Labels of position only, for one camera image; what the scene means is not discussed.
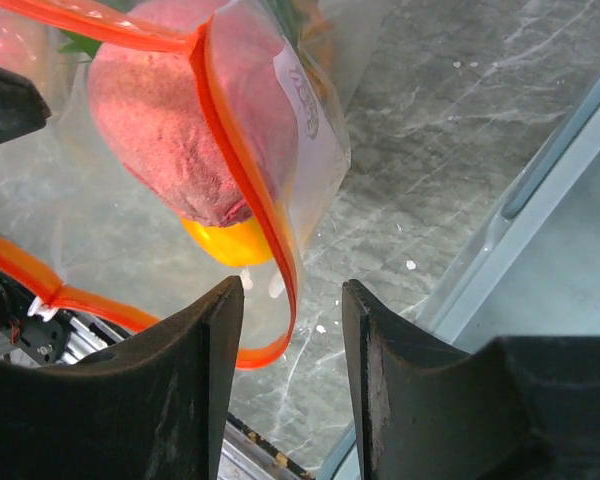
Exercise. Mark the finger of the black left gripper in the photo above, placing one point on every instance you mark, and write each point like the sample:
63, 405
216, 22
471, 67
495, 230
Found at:
23, 110

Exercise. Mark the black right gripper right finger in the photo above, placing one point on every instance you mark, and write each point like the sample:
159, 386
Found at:
521, 407

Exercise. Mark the pink toy fruit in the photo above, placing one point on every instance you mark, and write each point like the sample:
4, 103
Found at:
146, 107

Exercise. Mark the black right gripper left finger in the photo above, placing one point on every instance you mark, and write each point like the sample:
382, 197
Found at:
105, 395

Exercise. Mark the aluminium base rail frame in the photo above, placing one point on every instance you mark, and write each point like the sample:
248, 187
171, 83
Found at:
130, 390

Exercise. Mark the small yellow toy fruit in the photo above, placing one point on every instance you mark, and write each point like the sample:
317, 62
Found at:
240, 244

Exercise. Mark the toy peach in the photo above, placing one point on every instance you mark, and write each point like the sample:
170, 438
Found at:
23, 45

